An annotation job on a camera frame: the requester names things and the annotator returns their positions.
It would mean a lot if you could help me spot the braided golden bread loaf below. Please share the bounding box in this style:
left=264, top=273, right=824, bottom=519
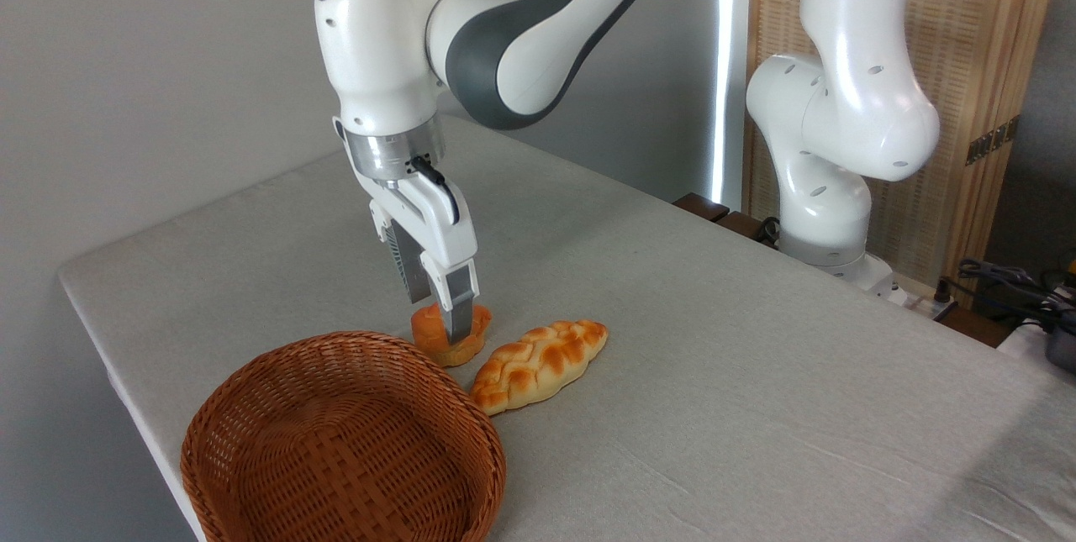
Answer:
left=469, top=319, right=609, bottom=417

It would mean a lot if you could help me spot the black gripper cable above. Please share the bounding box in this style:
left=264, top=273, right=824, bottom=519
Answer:
left=409, top=155, right=462, bottom=225

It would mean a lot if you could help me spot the white power strip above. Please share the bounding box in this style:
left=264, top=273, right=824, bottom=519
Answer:
left=874, top=277, right=959, bottom=320

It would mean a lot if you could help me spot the grey tablecloth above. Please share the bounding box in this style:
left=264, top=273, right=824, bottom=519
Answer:
left=57, top=113, right=1076, bottom=542

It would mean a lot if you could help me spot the brown wicker basket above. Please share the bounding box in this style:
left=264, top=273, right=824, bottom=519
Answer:
left=180, top=330, right=508, bottom=542

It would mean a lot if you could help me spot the light wooden folding screen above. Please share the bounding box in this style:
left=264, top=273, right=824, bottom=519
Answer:
left=744, top=0, right=1064, bottom=308

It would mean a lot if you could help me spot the black cable bundle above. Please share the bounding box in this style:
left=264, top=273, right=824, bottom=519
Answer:
left=937, top=259, right=1076, bottom=333

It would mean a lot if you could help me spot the dark metal screen hinge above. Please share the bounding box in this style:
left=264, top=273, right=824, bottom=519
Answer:
left=965, top=115, right=1021, bottom=166

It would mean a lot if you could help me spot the round orange bread bun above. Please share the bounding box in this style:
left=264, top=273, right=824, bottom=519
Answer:
left=410, top=303, right=493, bottom=368

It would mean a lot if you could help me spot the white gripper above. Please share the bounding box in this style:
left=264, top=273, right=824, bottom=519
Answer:
left=333, top=116, right=480, bottom=347

